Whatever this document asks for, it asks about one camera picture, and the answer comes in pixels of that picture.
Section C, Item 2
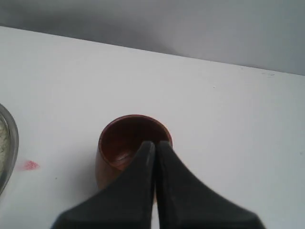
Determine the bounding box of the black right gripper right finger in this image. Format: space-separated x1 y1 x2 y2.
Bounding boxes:
155 141 265 229

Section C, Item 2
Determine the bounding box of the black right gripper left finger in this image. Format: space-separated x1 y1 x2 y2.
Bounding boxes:
52 141 155 229

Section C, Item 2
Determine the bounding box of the brown wooden cup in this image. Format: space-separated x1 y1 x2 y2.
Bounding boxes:
95 114 173 190

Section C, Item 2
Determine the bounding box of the rice in steel tray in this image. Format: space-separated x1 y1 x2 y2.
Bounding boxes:
0 120 10 174

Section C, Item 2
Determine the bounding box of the round steel tray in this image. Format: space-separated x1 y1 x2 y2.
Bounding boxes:
0 104 19 195

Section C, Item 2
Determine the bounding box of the white backdrop curtain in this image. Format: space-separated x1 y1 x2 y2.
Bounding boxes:
0 0 305 75

